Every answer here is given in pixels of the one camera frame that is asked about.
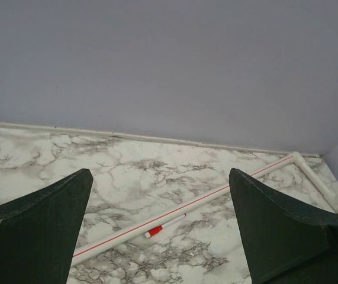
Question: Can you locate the white PVC pipe rack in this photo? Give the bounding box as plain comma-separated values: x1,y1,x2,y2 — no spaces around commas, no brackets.
71,152,338,266

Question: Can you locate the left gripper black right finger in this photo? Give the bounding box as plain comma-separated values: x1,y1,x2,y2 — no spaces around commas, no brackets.
229,168,338,283

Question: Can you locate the red capped white pen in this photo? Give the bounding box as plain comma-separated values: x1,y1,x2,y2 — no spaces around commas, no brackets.
144,214,187,238

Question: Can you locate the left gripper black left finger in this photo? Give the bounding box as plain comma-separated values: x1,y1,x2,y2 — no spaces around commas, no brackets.
0,169,94,283

